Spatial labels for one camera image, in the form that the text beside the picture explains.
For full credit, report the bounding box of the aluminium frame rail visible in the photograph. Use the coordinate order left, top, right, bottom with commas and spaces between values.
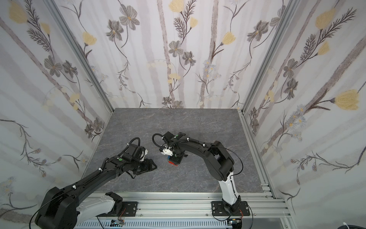
77, 191, 292, 221

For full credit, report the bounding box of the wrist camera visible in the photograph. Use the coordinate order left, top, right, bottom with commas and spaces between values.
159, 148, 173, 156
140, 149, 148, 161

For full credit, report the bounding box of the black device under rail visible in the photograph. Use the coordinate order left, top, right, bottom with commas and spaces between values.
227, 219, 242, 229

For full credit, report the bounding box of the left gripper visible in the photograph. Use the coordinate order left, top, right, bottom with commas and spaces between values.
130, 158, 159, 174

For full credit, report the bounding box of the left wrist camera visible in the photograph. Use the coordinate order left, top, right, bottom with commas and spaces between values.
140, 149, 148, 161

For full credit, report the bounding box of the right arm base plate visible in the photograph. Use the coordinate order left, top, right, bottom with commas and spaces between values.
211, 200, 251, 217

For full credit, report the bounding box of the white slotted cable duct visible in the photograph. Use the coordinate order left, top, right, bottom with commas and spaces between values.
75, 219, 232, 229

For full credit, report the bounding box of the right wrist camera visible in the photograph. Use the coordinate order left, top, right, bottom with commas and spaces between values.
159, 148, 173, 156

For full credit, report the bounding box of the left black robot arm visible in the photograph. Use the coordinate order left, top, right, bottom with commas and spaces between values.
31, 144, 157, 229

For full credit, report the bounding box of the small circuit board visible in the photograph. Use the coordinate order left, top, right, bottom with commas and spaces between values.
109, 219, 125, 227

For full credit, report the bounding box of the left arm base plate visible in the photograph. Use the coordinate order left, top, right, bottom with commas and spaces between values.
115, 201, 138, 218

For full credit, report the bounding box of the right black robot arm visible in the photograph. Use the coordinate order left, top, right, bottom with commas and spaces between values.
160, 132, 241, 213

